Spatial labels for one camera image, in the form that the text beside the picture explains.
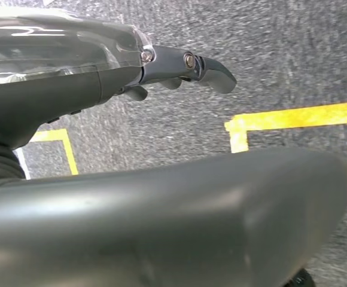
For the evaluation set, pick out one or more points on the black ribbed round part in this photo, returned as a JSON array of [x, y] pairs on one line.
[[301, 280]]

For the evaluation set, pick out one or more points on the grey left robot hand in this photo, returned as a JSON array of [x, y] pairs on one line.
[[161, 222]]

